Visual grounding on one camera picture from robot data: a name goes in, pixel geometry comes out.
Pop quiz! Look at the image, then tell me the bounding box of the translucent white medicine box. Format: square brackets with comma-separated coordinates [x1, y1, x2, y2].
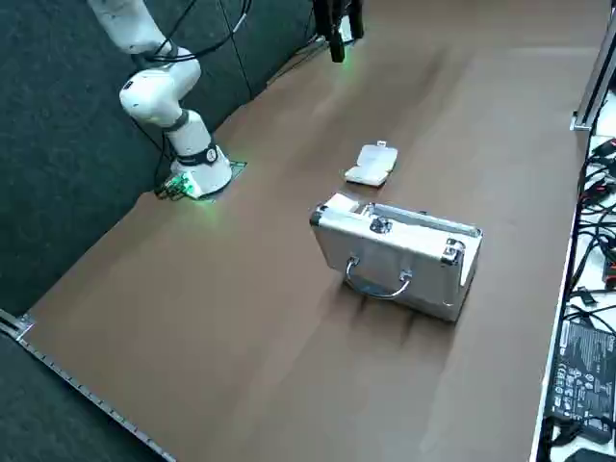
[343, 140, 399, 190]

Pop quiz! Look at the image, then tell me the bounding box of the white triangular bandage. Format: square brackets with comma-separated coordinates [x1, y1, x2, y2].
[328, 192, 363, 217]

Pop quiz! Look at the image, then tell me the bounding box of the silver aluminium medical case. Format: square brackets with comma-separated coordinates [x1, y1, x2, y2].
[309, 201, 485, 324]

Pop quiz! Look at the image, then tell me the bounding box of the black power strip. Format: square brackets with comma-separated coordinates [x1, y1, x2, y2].
[600, 247, 616, 285]

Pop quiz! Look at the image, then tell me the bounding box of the black power adapter brick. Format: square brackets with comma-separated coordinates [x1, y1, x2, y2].
[548, 320, 616, 447]

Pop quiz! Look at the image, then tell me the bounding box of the black cable with white marker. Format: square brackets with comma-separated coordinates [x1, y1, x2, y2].
[143, 0, 254, 62]

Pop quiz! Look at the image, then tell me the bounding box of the silver aluminium profile post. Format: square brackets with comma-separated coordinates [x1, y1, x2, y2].
[571, 0, 616, 132]

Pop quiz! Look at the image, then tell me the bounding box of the silver table edge rail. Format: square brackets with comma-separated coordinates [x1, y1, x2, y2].
[0, 307, 177, 462]

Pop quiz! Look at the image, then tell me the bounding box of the thick black adapter cable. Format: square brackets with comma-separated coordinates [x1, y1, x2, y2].
[541, 417, 586, 462]

